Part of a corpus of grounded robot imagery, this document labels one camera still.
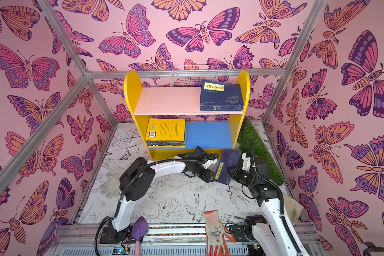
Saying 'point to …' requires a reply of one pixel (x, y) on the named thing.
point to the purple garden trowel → (139, 229)
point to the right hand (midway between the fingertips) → (228, 167)
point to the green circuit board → (120, 250)
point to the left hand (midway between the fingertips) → (214, 177)
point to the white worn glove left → (111, 187)
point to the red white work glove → (216, 233)
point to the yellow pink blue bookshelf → (210, 129)
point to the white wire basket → (192, 81)
